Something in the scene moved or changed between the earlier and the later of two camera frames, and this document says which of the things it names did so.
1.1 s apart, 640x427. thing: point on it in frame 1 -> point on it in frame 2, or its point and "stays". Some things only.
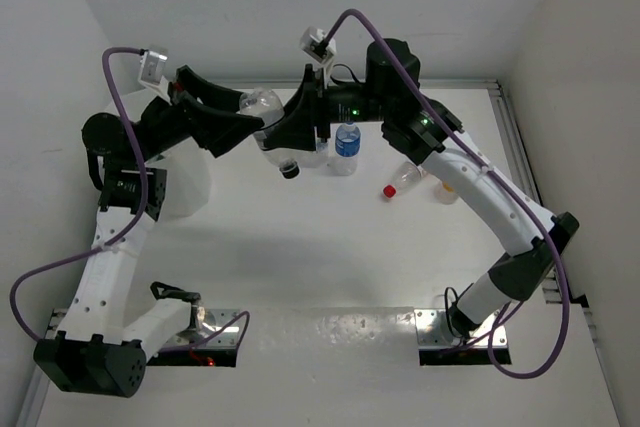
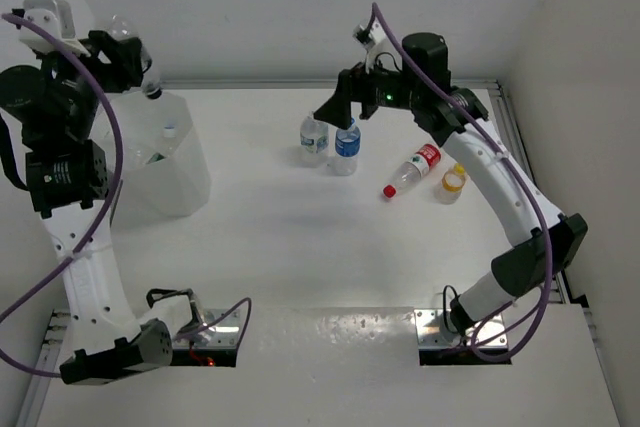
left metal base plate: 214,318 stays
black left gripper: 217,130 -> 122,71
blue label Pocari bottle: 347,149 stays
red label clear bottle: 407,175 stays
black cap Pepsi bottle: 266,105 -> 124,28
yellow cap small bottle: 446,194 stays
